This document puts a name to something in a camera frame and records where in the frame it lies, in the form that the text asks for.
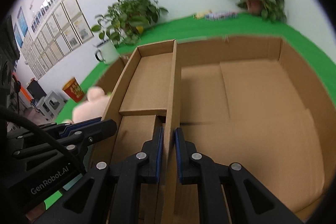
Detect large cardboard tray box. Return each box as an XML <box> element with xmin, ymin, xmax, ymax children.
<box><xmin>86</xmin><ymin>34</ymin><xmax>336</xmax><ymax>222</ymax></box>

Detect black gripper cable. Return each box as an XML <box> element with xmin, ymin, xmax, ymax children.
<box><xmin>0</xmin><ymin>105</ymin><xmax>66</xmax><ymax>159</ymax></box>

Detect yellow small packet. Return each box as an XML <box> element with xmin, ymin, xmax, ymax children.
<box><xmin>193</xmin><ymin>10</ymin><xmax>212</xmax><ymax>19</ymax></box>

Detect grey plastic stool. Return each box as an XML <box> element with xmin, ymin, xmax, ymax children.
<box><xmin>36</xmin><ymin>91</ymin><xmax>65</xmax><ymax>121</ymax></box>

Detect left potted green plant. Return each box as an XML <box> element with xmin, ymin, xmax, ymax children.
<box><xmin>91</xmin><ymin>0</ymin><xmax>169</xmax><ymax>47</ymax></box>

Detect red paper cup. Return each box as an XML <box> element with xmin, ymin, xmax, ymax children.
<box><xmin>62</xmin><ymin>77</ymin><xmax>85</xmax><ymax>103</ymax></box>

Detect blue wall poster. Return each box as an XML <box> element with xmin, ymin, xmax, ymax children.
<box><xmin>14</xmin><ymin>7</ymin><xmax>29</xmax><ymax>48</ymax></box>

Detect long brown cardboard box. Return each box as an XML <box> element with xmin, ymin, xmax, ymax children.
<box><xmin>89</xmin><ymin>40</ymin><xmax>181</xmax><ymax>223</ymax></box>

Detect black cabinet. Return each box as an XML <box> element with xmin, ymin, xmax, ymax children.
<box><xmin>27</xmin><ymin>79</ymin><xmax>47</xmax><ymax>102</ymax></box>

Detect white enamel mug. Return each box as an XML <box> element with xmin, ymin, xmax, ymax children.
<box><xmin>94</xmin><ymin>40</ymin><xmax>120</xmax><ymax>65</ymax></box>

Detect framed certificates on wall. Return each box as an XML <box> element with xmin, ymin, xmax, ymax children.
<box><xmin>21</xmin><ymin>0</ymin><xmax>93</xmax><ymax>79</ymax></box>

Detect pink pig plush toy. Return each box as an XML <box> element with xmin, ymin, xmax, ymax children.
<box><xmin>62</xmin><ymin>86</ymin><xmax>112</xmax><ymax>124</ymax></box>

